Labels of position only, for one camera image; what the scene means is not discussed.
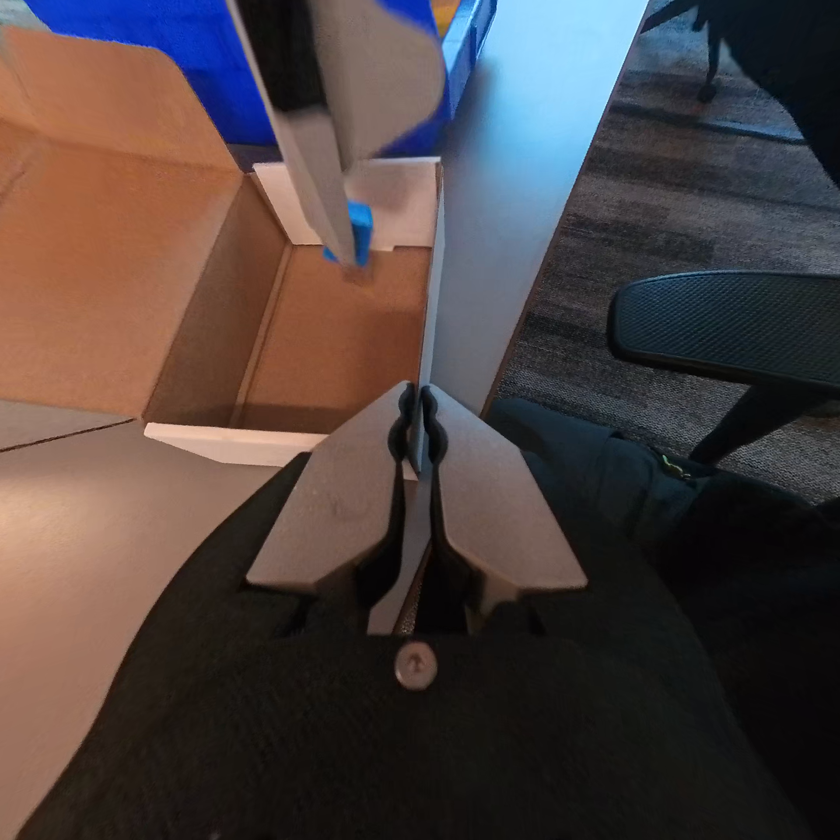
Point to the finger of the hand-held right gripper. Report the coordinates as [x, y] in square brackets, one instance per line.
[380, 65]
[308, 164]

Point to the blue plastic bin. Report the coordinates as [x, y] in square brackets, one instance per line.
[164, 52]

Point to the dark blue cube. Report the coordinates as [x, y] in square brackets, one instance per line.
[361, 226]

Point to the black chair armrest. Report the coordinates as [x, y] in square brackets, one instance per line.
[722, 321]

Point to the white cardboard box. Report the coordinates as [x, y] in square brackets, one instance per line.
[98, 262]

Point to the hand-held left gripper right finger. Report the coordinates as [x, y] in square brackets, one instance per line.
[505, 518]

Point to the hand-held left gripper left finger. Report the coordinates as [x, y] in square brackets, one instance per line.
[334, 512]

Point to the black office chair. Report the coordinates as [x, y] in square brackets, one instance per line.
[787, 65]

